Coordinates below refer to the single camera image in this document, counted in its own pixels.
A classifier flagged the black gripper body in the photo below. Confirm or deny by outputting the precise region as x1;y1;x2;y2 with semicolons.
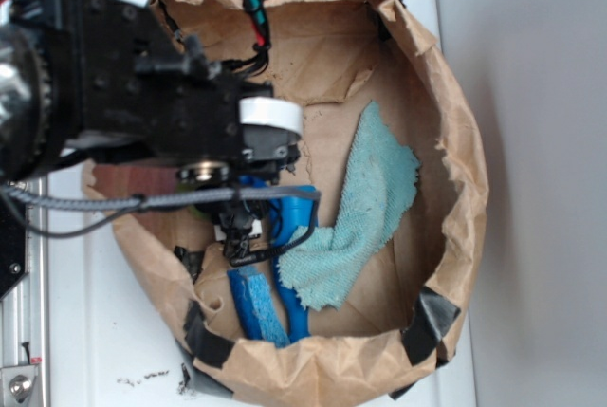
135;34;304;268

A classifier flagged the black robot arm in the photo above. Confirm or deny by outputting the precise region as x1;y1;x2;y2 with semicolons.
1;0;303;267

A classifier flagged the white round cap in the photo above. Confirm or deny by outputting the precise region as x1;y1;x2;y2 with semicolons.
239;97;304;138

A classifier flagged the black mounting plate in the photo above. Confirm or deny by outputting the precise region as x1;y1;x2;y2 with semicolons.
0;198;28;300

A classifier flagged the blue plastic bottle toy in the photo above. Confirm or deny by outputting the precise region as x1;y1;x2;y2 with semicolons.
236;174;320;344

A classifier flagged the brown paper bag bin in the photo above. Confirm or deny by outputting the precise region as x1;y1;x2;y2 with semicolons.
113;0;488;406

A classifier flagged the blue sponge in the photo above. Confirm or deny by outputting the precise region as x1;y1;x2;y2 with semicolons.
227;266;290;348

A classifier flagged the light blue towel cloth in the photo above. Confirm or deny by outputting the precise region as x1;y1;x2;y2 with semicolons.
278;102;420;311

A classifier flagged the red green wire bundle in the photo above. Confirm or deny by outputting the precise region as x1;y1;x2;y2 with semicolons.
208;0;274;79

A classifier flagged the grey braided cable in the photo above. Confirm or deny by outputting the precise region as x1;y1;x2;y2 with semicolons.
0;186;322;213

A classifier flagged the aluminium rail frame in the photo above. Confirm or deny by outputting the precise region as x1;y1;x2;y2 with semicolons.
1;229;50;406

